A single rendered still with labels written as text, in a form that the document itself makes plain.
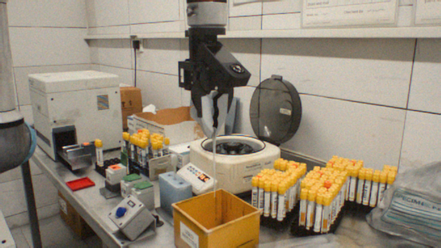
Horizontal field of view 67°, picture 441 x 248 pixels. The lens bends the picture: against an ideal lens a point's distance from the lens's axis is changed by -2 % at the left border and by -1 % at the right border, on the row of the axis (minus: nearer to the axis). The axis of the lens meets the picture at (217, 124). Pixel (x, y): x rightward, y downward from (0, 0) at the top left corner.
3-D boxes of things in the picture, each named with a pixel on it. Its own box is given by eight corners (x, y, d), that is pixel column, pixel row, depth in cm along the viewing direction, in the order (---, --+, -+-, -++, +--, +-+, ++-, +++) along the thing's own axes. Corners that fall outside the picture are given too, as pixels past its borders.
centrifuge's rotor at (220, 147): (199, 161, 108) (199, 140, 106) (239, 153, 116) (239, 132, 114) (225, 177, 95) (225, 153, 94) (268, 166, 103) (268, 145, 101)
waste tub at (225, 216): (172, 245, 73) (170, 203, 71) (222, 226, 81) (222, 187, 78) (207, 279, 63) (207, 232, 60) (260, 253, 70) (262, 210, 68)
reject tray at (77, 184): (65, 184, 104) (65, 182, 103) (87, 178, 108) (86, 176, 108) (73, 191, 99) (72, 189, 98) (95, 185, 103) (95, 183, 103)
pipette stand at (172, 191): (155, 211, 88) (153, 176, 85) (178, 204, 91) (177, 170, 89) (172, 228, 80) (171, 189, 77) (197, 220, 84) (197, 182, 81)
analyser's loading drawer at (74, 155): (54, 153, 125) (53, 140, 124) (73, 150, 129) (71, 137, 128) (72, 170, 110) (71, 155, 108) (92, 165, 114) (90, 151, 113)
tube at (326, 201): (318, 241, 74) (321, 196, 71) (321, 237, 75) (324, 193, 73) (325, 243, 73) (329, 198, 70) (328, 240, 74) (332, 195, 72)
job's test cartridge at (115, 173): (107, 187, 99) (105, 166, 97) (122, 182, 102) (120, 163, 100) (112, 191, 96) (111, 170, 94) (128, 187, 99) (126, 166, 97)
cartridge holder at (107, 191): (99, 192, 98) (98, 181, 97) (127, 184, 104) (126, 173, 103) (106, 199, 94) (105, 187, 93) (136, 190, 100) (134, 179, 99)
